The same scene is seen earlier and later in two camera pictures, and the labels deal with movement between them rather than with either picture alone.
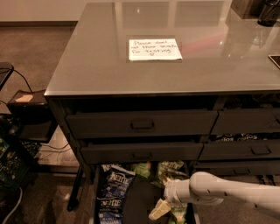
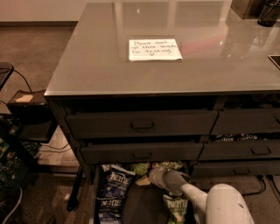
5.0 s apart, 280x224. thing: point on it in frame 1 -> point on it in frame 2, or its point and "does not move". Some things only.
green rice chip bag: x=143 y=169 does not move
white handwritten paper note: x=154 y=50 does not move
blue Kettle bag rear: x=106 y=167 does not move
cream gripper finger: x=161 y=208 -> x=169 y=179
